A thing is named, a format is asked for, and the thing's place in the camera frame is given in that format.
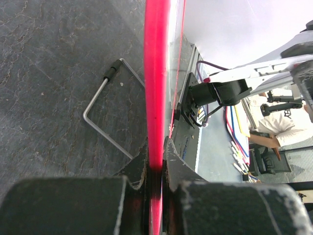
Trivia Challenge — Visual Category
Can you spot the metal wire whiteboard stand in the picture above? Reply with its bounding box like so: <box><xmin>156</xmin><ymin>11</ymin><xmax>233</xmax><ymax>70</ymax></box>
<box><xmin>83</xmin><ymin>58</ymin><xmax>147</xmax><ymax>159</ymax></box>

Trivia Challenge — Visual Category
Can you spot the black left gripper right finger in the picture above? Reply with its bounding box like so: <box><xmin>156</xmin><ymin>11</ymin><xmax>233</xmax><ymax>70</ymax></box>
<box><xmin>162</xmin><ymin>138</ymin><xmax>312</xmax><ymax>235</ymax></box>

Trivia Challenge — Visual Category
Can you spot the black office chair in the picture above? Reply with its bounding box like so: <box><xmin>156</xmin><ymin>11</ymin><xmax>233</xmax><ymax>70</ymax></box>
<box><xmin>249</xmin><ymin>144</ymin><xmax>291</xmax><ymax>176</ymax></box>

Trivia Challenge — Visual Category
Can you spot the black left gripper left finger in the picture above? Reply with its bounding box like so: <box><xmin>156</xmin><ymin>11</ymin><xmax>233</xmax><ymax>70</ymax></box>
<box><xmin>0</xmin><ymin>144</ymin><xmax>149</xmax><ymax>235</ymax></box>

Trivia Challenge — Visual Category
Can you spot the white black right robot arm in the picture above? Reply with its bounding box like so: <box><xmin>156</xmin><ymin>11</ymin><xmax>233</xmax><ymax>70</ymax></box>
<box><xmin>180</xmin><ymin>22</ymin><xmax>313</xmax><ymax>127</ymax></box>

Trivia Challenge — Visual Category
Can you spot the pink framed whiteboard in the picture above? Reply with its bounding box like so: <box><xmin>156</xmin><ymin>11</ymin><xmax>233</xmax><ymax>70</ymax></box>
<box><xmin>143</xmin><ymin>0</ymin><xmax>185</xmax><ymax>235</ymax></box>

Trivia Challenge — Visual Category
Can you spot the person in white shirt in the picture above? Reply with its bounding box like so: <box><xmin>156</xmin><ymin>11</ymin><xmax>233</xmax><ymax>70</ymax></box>
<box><xmin>249</xmin><ymin>93</ymin><xmax>313</xmax><ymax>148</ymax></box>

